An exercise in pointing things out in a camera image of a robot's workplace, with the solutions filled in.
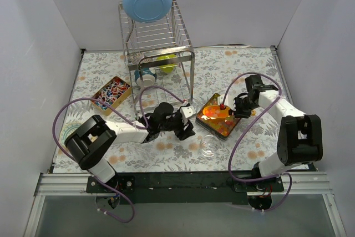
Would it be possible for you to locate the yellow plastic scoop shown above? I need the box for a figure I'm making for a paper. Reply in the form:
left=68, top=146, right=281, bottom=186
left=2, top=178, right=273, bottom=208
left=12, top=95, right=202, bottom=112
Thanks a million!
left=202, top=105, right=256, bottom=119

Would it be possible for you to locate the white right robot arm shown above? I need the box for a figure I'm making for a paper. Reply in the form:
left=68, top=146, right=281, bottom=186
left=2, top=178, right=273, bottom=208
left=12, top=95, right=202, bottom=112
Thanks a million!
left=228, top=72, right=323, bottom=191

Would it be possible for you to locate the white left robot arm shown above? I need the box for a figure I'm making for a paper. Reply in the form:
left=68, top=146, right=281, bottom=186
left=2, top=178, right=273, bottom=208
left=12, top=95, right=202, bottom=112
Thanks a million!
left=64, top=102, right=196, bottom=193

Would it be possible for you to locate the clear plastic jar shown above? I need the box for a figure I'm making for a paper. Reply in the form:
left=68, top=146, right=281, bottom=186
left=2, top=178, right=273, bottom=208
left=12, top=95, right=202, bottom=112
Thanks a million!
left=200, top=135, right=220, bottom=157

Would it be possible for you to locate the floral patterned table mat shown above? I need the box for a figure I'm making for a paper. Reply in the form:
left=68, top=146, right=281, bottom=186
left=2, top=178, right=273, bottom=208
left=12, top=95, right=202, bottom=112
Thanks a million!
left=54, top=47, right=307, bottom=173

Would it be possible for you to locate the blue and white mug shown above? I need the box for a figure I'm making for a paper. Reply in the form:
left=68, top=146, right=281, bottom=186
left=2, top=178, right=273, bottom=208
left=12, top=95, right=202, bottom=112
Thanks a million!
left=134, top=68, right=157, bottom=87

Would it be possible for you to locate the green bowl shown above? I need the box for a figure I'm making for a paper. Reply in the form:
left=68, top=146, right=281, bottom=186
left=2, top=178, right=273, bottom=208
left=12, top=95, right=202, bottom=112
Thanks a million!
left=155, top=54, right=178, bottom=74

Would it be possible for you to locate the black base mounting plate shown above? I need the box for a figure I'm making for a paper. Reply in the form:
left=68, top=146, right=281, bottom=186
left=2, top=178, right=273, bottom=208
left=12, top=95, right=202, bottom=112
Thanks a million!
left=85, top=172, right=285, bottom=206

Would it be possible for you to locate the gold tin of small items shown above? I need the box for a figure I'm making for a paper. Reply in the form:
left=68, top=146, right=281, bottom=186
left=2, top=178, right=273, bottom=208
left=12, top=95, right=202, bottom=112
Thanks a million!
left=93, top=76, right=132, bottom=109

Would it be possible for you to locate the patterned ceramic bowl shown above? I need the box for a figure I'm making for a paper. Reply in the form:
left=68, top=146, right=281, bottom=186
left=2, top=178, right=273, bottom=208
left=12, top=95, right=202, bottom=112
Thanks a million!
left=59, top=121, right=82, bottom=146

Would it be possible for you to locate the blue plate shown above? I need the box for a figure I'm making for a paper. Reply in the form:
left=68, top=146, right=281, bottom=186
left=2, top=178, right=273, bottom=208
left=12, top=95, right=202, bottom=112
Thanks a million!
left=122, top=0, right=173, bottom=23

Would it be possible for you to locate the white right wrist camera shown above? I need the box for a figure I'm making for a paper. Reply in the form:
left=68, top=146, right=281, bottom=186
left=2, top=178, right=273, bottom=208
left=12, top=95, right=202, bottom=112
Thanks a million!
left=217, top=94, right=235, bottom=110

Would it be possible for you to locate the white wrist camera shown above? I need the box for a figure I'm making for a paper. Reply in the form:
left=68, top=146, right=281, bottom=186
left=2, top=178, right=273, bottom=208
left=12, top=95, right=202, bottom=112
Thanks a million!
left=180, top=105, right=196, bottom=124
left=217, top=94, right=235, bottom=110

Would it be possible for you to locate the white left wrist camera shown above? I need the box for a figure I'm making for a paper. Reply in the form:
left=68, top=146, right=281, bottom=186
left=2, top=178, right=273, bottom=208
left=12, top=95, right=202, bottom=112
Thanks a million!
left=180, top=105, right=196, bottom=124

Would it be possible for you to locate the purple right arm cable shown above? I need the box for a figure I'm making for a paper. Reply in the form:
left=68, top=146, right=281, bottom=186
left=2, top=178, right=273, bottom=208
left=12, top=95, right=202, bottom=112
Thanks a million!
left=221, top=72, right=292, bottom=212

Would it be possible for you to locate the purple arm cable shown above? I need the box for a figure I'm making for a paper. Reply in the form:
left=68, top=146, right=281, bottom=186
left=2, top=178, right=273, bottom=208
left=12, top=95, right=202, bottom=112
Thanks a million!
left=52, top=85, right=189, bottom=223
left=221, top=72, right=292, bottom=212

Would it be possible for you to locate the steel wire dish rack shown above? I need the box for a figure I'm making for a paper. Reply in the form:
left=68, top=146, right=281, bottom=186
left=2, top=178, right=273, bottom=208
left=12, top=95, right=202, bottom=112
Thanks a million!
left=118, top=0, right=195, bottom=115

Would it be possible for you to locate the aluminium table edge rail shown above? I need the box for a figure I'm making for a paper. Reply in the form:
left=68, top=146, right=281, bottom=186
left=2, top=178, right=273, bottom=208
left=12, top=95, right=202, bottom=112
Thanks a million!
left=24, top=171, right=346, bottom=236

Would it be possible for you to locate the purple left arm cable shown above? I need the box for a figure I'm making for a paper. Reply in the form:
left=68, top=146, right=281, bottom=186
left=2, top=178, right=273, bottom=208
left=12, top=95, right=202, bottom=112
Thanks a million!
left=52, top=85, right=189, bottom=223

